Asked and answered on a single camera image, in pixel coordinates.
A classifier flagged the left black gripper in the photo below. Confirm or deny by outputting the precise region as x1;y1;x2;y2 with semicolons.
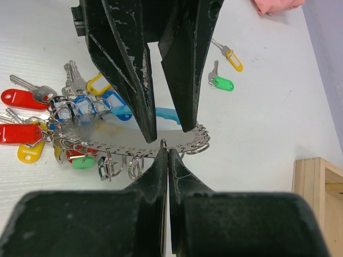
71;0;223;143

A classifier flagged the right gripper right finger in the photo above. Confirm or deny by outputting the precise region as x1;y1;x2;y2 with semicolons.
168;149;329;256

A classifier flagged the wooden clothes rack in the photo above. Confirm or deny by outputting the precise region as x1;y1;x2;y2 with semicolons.
292;157;342;256

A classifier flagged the pink folded cloth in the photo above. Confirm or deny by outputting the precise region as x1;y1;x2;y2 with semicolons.
252;0;305;16

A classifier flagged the key with yellow tag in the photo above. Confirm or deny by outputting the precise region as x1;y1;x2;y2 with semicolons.
211;38;243;72

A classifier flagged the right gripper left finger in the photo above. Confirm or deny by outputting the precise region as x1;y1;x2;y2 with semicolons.
1;148;168;256

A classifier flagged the key with green tag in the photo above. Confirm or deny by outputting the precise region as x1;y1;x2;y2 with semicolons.
208;61;234;92

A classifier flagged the metal key organizer with keys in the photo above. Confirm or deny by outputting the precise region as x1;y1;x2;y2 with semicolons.
1;61;210;181

